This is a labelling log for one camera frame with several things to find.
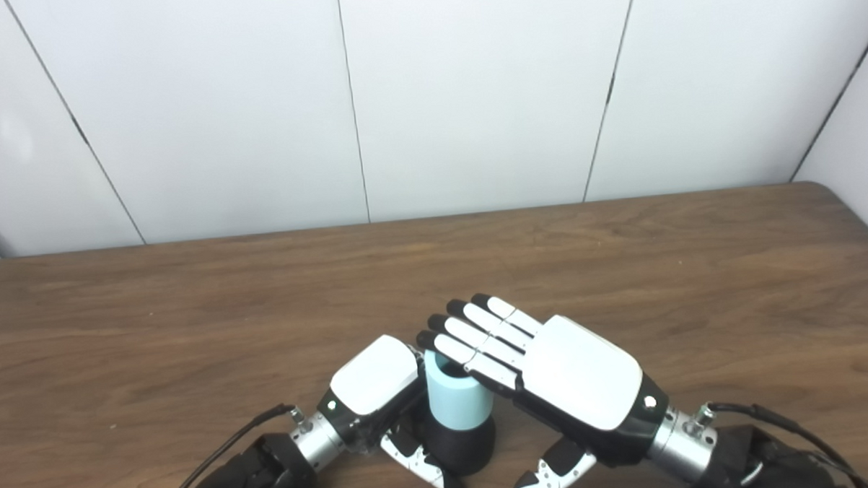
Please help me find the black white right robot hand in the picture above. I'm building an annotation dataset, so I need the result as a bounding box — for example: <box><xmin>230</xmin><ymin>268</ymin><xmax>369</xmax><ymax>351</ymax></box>
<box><xmin>415</xmin><ymin>287</ymin><xmax>672</xmax><ymax>488</ymax></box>

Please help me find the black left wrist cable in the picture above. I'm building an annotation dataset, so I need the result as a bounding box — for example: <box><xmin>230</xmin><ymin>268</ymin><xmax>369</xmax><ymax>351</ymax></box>
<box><xmin>154</xmin><ymin>403</ymin><xmax>313</xmax><ymax>488</ymax></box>

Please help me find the light blue cylinder cup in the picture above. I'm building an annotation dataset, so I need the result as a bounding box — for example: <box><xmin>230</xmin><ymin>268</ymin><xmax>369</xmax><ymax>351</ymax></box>
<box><xmin>424</xmin><ymin>347</ymin><xmax>496</xmax><ymax>433</ymax></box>

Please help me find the black funnel-shaped nozzle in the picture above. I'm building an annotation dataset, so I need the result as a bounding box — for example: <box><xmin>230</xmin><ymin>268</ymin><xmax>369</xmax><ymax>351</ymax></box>
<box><xmin>418</xmin><ymin>411</ymin><xmax>499</xmax><ymax>479</ymax></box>

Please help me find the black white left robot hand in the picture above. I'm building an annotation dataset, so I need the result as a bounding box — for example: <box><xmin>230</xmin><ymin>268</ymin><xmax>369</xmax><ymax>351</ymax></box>
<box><xmin>315</xmin><ymin>332</ymin><xmax>466</xmax><ymax>488</ymax></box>

